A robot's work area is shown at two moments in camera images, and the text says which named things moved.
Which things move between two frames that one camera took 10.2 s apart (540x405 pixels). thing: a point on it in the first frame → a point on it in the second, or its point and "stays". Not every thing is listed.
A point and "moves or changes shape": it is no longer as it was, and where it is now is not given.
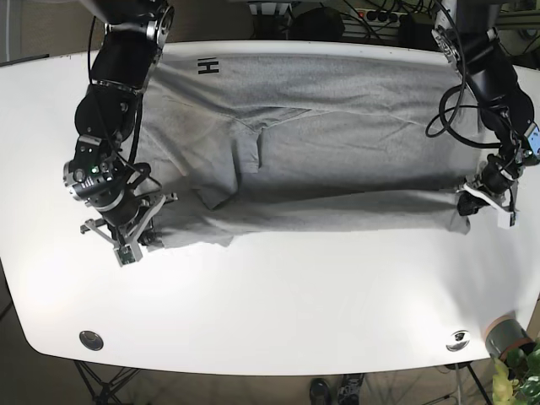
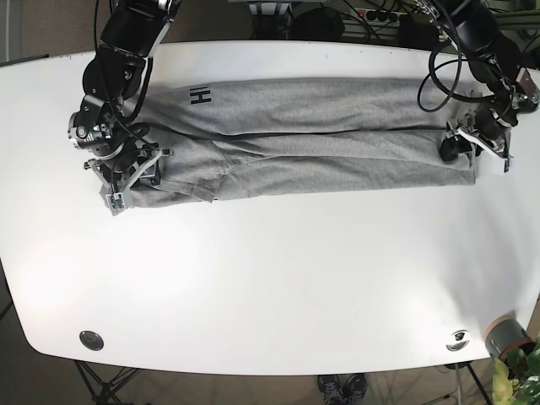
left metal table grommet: (91, 340) stays
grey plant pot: (506, 334) stays
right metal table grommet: (458, 341) stays
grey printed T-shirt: (255, 142) moves or changes shape
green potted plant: (517, 380) stays
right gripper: (496, 185) → (487, 129)
